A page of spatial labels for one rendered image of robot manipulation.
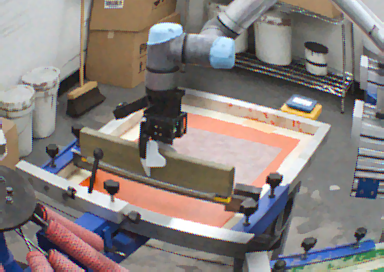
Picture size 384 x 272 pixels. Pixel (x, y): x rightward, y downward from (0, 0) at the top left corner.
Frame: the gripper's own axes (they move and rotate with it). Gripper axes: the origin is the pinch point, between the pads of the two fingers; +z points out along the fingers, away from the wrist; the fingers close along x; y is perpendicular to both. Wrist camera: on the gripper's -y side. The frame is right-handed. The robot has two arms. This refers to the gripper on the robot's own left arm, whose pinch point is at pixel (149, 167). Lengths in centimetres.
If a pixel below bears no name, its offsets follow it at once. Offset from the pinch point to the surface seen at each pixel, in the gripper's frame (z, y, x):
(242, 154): 10.0, 7.9, 37.6
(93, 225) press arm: 1.5, 2.0, -33.3
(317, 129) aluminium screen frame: 7, 25, 60
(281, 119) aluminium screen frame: 8, 11, 61
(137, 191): 10.1, -5.6, 4.0
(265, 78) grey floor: 106, -95, 346
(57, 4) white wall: 31, -200, 232
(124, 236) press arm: 14.0, 0.0, -14.8
